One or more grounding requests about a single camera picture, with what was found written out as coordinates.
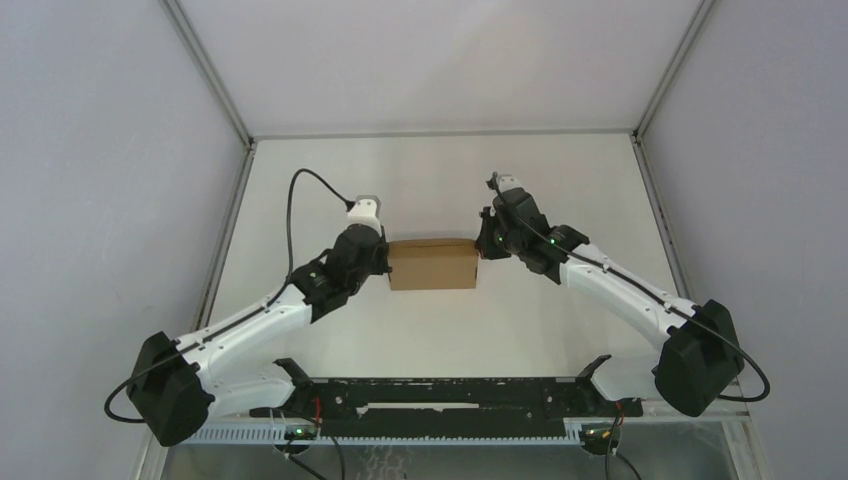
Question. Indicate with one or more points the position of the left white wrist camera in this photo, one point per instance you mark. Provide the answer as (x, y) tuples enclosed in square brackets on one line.
[(365, 211)]

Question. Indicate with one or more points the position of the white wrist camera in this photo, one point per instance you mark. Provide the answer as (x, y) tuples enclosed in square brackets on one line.
[(507, 182), (365, 211)]

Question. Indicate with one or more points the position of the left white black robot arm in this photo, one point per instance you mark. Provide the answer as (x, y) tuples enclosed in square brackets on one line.
[(177, 385)]

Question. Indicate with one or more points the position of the white slotted cable duct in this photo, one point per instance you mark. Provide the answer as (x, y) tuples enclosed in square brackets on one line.
[(267, 434)]

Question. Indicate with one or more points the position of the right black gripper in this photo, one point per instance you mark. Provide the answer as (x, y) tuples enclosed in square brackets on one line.
[(486, 251)]

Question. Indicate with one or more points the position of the left green circuit board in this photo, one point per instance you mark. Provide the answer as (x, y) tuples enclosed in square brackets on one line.
[(300, 433)]

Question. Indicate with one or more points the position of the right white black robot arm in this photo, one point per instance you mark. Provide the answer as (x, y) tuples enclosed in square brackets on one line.
[(695, 353)]

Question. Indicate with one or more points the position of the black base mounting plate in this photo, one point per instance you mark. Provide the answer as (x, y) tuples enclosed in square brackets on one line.
[(445, 405)]

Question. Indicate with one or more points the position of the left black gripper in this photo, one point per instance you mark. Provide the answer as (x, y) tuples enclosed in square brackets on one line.
[(383, 268)]

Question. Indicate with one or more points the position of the right green circuit board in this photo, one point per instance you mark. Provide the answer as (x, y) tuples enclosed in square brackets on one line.
[(599, 435)]

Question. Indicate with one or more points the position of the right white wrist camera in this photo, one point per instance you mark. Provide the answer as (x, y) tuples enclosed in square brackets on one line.
[(507, 182)]

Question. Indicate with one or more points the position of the brown cardboard box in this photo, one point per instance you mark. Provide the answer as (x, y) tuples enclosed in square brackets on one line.
[(433, 264)]

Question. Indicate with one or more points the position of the green circuit board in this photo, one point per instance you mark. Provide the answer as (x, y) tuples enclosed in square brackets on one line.
[(599, 435), (300, 433)]

